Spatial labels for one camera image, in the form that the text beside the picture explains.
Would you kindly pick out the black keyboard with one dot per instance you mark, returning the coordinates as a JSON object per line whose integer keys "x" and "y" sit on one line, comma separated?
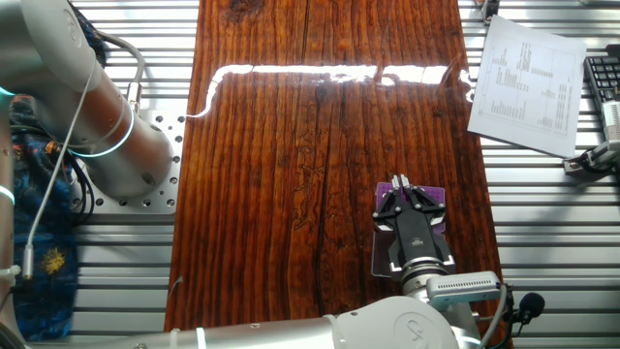
{"x": 603, "y": 77}

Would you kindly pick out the blue patterned cloth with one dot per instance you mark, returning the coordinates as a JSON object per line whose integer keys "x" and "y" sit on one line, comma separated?
{"x": 48, "y": 291}

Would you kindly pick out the purple pipette tip box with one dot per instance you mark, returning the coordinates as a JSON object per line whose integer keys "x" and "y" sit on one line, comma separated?
{"x": 437, "y": 193}

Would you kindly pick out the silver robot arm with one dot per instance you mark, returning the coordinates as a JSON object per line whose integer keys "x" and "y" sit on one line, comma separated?
{"x": 48, "y": 48}

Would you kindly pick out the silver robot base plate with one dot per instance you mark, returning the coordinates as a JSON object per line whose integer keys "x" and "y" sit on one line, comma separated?
{"x": 160, "y": 194}

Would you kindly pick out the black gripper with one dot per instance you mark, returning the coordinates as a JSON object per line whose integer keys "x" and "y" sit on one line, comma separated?
{"x": 416, "y": 240}

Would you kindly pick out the brown wood grain board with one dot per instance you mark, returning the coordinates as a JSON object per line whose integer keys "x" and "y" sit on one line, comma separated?
{"x": 290, "y": 194}

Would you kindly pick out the printed paper sheet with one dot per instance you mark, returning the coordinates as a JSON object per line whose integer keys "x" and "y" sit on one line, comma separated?
{"x": 533, "y": 92}

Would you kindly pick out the small grey camera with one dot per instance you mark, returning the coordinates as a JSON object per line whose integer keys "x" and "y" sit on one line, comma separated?
{"x": 593, "y": 157}

